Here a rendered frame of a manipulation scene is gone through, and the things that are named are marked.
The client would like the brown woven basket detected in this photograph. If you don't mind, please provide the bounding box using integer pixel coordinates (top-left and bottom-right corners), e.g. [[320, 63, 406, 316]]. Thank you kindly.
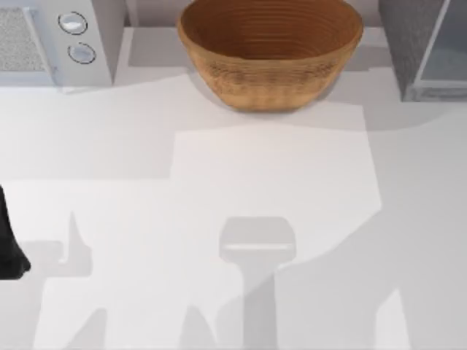
[[176, 0, 365, 113]]

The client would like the pale microwave oven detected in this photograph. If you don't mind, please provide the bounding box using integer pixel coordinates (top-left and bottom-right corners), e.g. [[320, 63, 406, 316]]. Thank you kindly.
[[0, 0, 128, 95]]

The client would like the round microwave knob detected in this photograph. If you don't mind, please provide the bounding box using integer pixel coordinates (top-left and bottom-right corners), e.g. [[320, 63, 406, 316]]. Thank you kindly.
[[66, 42, 98, 65], [57, 11, 89, 36]]

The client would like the grey cabinet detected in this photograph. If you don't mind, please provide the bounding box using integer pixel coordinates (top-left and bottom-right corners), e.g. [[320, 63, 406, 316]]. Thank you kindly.
[[377, 0, 467, 104]]

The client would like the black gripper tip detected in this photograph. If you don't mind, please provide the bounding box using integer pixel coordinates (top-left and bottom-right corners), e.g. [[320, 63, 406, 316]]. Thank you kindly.
[[0, 185, 32, 281]]

